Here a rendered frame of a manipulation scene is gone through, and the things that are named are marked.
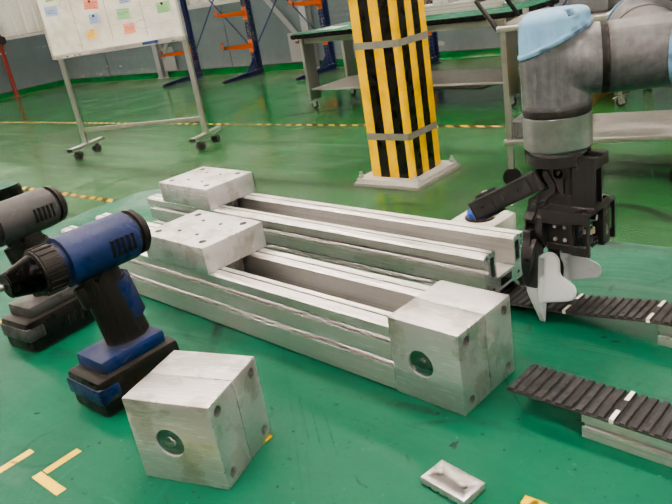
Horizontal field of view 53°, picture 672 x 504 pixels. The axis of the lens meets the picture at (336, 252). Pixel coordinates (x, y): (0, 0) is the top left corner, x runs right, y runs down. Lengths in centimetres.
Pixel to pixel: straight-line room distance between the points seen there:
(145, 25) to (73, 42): 83
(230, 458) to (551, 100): 49
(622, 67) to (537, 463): 40
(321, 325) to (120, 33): 594
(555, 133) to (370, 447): 39
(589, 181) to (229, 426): 46
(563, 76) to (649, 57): 8
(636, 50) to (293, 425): 53
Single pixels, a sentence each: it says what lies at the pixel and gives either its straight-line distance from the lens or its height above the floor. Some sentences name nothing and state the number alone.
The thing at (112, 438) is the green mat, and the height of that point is 78.
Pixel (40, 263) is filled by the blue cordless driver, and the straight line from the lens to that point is 79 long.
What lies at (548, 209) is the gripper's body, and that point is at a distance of 82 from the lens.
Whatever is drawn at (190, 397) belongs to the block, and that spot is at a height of 87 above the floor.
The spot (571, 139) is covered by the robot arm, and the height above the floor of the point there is 101.
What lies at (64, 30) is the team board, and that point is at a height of 119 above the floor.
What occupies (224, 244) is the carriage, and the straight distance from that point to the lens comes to 96.
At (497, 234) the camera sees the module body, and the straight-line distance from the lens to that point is 93.
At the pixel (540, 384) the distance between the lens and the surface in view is 71.
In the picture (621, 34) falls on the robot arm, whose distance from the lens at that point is 78.
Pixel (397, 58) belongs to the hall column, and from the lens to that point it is 400.
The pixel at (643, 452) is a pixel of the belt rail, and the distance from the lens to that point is 68.
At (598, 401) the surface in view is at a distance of 69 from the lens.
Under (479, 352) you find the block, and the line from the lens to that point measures 72.
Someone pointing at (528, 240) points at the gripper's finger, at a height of 90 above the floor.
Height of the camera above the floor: 121
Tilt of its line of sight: 22 degrees down
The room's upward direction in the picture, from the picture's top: 10 degrees counter-clockwise
